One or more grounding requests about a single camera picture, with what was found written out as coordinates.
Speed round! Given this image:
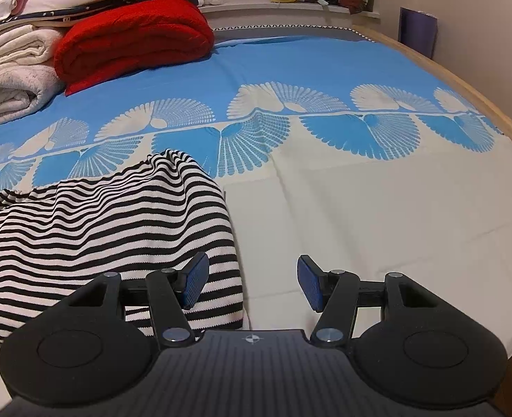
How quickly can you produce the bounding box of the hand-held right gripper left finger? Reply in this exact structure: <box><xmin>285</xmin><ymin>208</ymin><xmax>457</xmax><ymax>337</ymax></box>
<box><xmin>65</xmin><ymin>252</ymin><xmax>211</xmax><ymax>350</ymax></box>

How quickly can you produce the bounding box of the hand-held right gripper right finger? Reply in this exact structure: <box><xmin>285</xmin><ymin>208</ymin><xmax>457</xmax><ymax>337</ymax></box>
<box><xmin>296</xmin><ymin>255</ymin><xmax>450</xmax><ymax>349</ymax></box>

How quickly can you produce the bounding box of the black white striped shirt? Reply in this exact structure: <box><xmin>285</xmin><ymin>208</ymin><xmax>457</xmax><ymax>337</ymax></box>
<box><xmin>0</xmin><ymin>149</ymin><xmax>244</xmax><ymax>343</ymax></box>

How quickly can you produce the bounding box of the navy patterned cloth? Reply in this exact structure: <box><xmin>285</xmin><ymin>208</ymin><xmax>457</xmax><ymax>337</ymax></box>
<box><xmin>8</xmin><ymin>0</ymin><xmax>170</xmax><ymax>23</ymax></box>

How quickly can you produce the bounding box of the white window sill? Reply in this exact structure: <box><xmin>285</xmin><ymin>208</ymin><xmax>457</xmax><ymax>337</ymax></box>
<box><xmin>198</xmin><ymin>1</ymin><xmax>383</xmax><ymax>27</ymax></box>

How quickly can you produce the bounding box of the purple board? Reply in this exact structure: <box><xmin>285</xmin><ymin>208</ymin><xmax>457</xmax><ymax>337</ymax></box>
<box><xmin>399</xmin><ymin>7</ymin><xmax>438</xmax><ymax>60</ymax></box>

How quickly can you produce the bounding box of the wooden bed frame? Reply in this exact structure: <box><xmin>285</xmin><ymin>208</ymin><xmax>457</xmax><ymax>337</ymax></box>
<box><xmin>351</xmin><ymin>24</ymin><xmax>512</xmax><ymax>166</ymax></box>

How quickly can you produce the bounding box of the red folded blanket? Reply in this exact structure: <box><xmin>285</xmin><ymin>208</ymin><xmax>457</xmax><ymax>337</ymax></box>
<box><xmin>54</xmin><ymin>0</ymin><xmax>216</xmax><ymax>96</ymax></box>

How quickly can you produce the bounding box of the white folded fleece blanket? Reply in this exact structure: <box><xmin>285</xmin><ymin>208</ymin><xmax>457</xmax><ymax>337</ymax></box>
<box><xmin>0</xmin><ymin>24</ymin><xmax>65</xmax><ymax>133</ymax></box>

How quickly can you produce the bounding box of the blue white patterned bed sheet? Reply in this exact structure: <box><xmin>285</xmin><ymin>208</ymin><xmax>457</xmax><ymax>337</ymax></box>
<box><xmin>0</xmin><ymin>35</ymin><xmax>512</xmax><ymax>400</ymax></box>

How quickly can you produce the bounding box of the grey mattress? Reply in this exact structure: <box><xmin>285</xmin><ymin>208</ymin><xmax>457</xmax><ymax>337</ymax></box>
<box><xmin>212</xmin><ymin>25</ymin><xmax>378</xmax><ymax>45</ymax></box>

